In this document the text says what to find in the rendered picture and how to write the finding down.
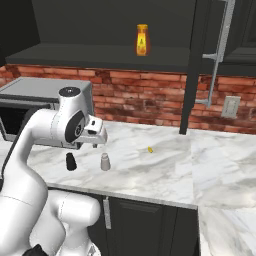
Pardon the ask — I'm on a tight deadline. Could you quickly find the grey shaker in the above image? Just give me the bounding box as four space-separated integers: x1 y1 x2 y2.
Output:
100 152 112 172

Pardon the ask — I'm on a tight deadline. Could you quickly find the grey base cabinet handle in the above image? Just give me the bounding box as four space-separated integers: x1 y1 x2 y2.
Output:
102 196 112 231

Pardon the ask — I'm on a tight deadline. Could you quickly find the grey wall socket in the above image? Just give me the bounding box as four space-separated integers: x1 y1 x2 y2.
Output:
221 95 241 119

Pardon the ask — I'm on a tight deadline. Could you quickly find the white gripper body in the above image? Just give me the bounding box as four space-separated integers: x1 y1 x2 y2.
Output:
82 126 109 146

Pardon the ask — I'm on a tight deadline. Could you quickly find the dark wall cabinet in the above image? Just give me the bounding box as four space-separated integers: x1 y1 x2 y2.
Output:
0 0 256 78

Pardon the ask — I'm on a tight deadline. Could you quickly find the dark open cabinet door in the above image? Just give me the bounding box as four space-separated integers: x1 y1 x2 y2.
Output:
178 0 214 136

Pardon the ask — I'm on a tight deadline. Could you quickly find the orange sauce bottle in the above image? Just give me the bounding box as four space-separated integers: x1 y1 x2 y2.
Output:
135 23 151 57

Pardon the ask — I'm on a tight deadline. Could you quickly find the long grey cabinet door handle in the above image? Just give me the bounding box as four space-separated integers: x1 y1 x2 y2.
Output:
202 0 236 108

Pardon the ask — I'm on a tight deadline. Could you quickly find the dark base cabinet door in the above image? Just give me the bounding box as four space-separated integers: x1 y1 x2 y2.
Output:
107 196 167 256

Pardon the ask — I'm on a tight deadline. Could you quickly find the black shaker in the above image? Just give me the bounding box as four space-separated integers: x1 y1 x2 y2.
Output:
65 152 78 172

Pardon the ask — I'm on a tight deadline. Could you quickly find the grey microwave oven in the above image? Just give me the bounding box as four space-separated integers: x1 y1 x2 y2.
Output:
0 76 95 150

